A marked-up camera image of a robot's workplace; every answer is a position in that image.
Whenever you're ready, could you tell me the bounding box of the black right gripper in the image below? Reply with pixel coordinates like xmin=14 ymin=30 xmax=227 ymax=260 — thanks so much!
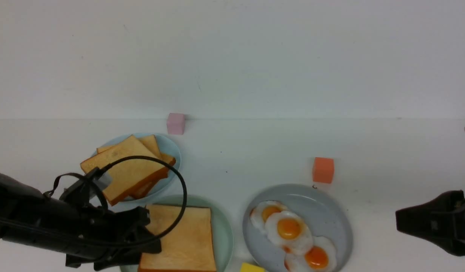
xmin=395 ymin=190 xmax=465 ymax=257

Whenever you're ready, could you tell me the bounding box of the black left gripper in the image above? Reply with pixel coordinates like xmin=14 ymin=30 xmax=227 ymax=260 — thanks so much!
xmin=59 ymin=168 xmax=162 ymax=271

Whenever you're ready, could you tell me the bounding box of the toast slice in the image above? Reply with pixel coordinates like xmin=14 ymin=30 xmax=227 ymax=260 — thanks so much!
xmin=96 ymin=135 xmax=162 ymax=159
xmin=137 ymin=207 xmax=217 ymax=272
xmin=80 ymin=135 xmax=165 ymax=206
xmin=129 ymin=153 xmax=176 ymax=199

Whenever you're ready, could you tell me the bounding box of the fried egg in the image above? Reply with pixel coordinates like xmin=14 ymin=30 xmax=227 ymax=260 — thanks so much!
xmin=249 ymin=200 xmax=289 ymax=235
xmin=284 ymin=236 xmax=337 ymax=272
xmin=264 ymin=211 xmax=314 ymax=255

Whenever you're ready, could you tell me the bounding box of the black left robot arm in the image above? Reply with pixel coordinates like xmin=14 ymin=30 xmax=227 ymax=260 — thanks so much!
xmin=0 ymin=173 xmax=162 ymax=271

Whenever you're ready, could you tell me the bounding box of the mint green plate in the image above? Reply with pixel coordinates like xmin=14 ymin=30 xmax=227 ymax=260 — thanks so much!
xmin=119 ymin=195 xmax=234 ymax=272

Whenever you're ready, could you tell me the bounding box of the light blue bread plate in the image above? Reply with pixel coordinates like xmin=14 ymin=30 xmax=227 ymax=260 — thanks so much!
xmin=91 ymin=133 xmax=182 ymax=202

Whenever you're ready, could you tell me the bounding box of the grey egg plate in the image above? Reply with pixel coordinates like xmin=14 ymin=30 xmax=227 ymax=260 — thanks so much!
xmin=242 ymin=184 xmax=353 ymax=272

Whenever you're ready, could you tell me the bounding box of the yellow foam cube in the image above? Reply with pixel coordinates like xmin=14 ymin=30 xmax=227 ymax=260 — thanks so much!
xmin=240 ymin=262 xmax=266 ymax=272

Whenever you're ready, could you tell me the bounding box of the pink foam cube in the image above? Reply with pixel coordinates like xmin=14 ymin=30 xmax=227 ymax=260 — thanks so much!
xmin=166 ymin=113 xmax=186 ymax=135

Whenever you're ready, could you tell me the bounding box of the orange foam cube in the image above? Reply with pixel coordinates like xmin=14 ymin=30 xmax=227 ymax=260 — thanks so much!
xmin=312 ymin=157 xmax=335 ymax=184

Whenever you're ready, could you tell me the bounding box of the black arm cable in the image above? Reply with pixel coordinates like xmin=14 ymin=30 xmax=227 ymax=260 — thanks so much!
xmin=44 ymin=156 xmax=188 ymax=246

